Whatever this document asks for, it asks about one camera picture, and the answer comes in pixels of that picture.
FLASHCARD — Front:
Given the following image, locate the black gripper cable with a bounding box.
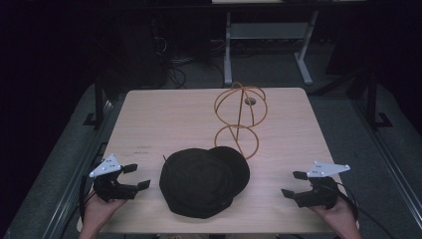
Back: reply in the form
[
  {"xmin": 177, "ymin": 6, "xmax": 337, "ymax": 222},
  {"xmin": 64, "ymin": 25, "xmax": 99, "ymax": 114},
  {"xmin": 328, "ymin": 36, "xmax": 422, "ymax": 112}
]
[
  {"xmin": 334, "ymin": 181, "xmax": 396, "ymax": 239},
  {"xmin": 78, "ymin": 163, "xmax": 101, "ymax": 224}
]

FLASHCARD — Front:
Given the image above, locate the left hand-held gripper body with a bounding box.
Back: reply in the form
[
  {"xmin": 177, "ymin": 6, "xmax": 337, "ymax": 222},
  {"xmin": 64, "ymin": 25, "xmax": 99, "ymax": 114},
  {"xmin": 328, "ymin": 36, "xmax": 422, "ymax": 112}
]
[{"xmin": 89, "ymin": 153, "xmax": 140, "ymax": 203}]

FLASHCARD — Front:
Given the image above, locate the black hat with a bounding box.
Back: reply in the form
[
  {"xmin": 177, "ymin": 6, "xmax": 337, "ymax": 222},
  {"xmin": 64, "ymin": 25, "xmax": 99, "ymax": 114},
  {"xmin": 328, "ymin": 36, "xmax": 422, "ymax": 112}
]
[{"xmin": 158, "ymin": 145, "xmax": 251, "ymax": 220}]

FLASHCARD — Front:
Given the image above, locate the white metal desk frame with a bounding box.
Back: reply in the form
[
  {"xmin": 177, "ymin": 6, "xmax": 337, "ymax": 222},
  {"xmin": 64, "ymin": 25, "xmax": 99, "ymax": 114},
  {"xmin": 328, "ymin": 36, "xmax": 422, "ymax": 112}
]
[{"xmin": 223, "ymin": 9, "xmax": 320, "ymax": 87}]

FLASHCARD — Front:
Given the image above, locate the person's left hand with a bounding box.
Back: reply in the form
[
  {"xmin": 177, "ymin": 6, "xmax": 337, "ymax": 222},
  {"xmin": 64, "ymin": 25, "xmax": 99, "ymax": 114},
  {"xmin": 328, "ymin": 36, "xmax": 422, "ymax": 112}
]
[{"xmin": 83, "ymin": 191, "xmax": 127, "ymax": 231}]

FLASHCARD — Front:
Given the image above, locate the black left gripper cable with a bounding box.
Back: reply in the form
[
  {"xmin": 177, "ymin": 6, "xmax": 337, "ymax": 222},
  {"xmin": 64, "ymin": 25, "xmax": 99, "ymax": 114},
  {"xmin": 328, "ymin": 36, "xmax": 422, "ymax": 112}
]
[{"xmin": 78, "ymin": 163, "xmax": 101, "ymax": 224}]

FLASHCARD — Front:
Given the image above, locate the grey metal frame rail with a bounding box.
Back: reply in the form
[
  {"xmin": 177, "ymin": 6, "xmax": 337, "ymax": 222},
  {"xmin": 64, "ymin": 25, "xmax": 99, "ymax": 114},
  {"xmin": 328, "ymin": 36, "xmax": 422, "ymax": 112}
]
[
  {"xmin": 351, "ymin": 98, "xmax": 422, "ymax": 231},
  {"xmin": 41, "ymin": 99, "xmax": 115, "ymax": 239}
]

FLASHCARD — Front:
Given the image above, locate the black metal stand post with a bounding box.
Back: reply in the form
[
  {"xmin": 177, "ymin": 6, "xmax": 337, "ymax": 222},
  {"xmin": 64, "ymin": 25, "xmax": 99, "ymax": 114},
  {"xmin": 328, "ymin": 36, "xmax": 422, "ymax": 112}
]
[
  {"xmin": 83, "ymin": 71, "xmax": 106, "ymax": 128},
  {"xmin": 364, "ymin": 69, "xmax": 393, "ymax": 129}
]

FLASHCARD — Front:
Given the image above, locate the orange wire hat stand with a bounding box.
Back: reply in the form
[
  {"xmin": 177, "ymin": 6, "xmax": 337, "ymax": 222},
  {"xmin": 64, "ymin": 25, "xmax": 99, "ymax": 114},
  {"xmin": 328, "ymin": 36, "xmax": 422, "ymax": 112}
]
[{"xmin": 213, "ymin": 81, "xmax": 269, "ymax": 160}]

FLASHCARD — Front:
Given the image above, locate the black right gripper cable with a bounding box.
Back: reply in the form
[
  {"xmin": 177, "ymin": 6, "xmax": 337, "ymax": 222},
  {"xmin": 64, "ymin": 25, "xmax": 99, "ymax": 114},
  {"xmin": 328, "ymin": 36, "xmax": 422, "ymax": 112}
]
[{"xmin": 334, "ymin": 181, "xmax": 396, "ymax": 239}]

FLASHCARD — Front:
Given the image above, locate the bundle of floor cables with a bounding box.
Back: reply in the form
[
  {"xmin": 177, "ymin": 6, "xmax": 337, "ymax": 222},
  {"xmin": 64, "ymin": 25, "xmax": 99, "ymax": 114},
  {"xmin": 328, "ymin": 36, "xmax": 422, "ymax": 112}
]
[{"xmin": 150, "ymin": 16, "xmax": 227, "ymax": 90}]

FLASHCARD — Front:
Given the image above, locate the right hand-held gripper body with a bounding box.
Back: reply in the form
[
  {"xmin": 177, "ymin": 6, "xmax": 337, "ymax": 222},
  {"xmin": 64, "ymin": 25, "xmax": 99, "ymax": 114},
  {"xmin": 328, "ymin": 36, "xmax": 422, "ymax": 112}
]
[{"xmin": 293, "ymin": 161, "xmax": 351, "ymax": 210}]

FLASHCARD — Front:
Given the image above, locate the person's right hand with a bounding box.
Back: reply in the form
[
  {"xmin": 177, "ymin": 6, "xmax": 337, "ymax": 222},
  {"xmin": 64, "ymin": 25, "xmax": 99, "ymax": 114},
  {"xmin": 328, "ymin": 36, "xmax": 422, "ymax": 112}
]
[{"xmin": 310, "ymin": 198, "xmax": 359, "ymax": 231}]

